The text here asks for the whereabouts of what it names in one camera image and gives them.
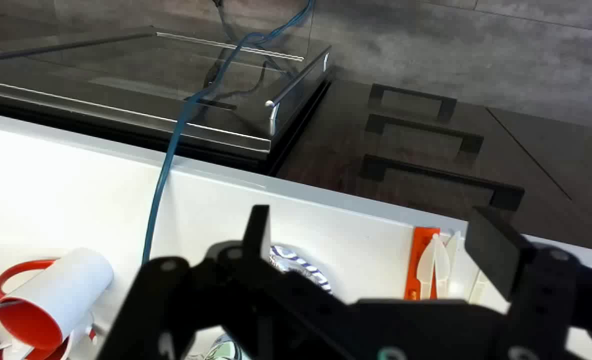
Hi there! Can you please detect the thin hanging cable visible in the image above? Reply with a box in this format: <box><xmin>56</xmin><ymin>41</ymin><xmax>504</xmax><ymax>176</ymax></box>
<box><xmin>139</xmin><ymin>0</ymin><xmax>320</xmax><ymax>267</ymax></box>

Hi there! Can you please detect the small green packet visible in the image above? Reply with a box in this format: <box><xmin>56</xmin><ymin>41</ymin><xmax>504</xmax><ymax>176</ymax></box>
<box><xmin>203</xmin><ymin>333</ymin><xmax>245</xmax><ymax>360</ymax></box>

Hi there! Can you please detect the black drawer handle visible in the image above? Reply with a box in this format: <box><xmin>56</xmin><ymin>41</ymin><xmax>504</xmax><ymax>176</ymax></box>
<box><xmin>364</xmin><ymin>112</ymin><xmax>485</xmax><ymax>160</ymax></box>
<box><xmin>359</xmin><ymin>152</ymin><xmax>525</xmax><ymax>213</ymax></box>
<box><xmin>366</xmin><ymin>82</ymin><xmax>460</xmax><ymax>124</ymax></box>

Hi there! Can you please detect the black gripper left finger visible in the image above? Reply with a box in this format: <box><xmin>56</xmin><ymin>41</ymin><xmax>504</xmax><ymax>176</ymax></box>
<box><xmin>203</xmin><ymin>202</ymin><xmax>292</xmax><ymax>302</ymax></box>

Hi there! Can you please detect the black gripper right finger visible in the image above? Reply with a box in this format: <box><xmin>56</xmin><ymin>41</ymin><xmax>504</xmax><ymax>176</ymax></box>
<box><xmin>464</xmin><ymin>207</ymin><xmax>581</xmax><ymax>329</ymax></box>

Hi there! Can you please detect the white mug red inside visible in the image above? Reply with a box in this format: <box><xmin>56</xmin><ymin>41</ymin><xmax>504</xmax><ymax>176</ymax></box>
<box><xmin>0</xmin><ymin>246</ymin><xmax>115</xmax><ymax>360</ymax></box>

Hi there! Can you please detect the dark wooden drawer cabinet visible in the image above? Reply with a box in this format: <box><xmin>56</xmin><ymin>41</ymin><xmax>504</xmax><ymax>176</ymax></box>
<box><xmin>276</xmin><ymin>74</ymin><xmax>592</xmax><ymax>256</ymax></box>

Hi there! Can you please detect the blue patterned ceramic bowl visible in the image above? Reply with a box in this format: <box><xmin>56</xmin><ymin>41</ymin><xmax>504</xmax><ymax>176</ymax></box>
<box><xmin>267</xmin><ymin>242</ymin><xmax>341</xmax><ymax>297</ymax></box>

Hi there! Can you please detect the orange utensil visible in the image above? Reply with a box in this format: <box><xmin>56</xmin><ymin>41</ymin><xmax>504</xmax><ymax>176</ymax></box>
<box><xmin>404</xmin><ymin>227</ymin><xmax>444</xmax><ymax>305</ymax></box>

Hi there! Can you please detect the white plastic cutlery packet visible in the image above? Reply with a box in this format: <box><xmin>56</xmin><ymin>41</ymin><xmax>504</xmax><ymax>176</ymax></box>
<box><xmin>420</xmin><ymin>228</ymin><xmax>471</xmax><ymax>302</ymax></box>

